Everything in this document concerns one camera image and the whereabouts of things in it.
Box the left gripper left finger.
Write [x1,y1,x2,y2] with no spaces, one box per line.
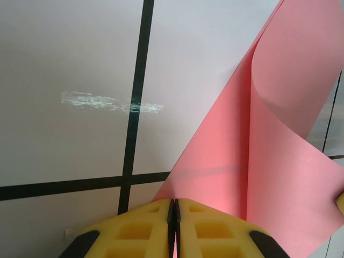
[59,198,175,258]

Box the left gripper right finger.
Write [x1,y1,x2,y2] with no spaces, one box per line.
[175,198,291,258]

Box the pink paper sheet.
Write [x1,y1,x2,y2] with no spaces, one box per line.
[152,0,344,258]

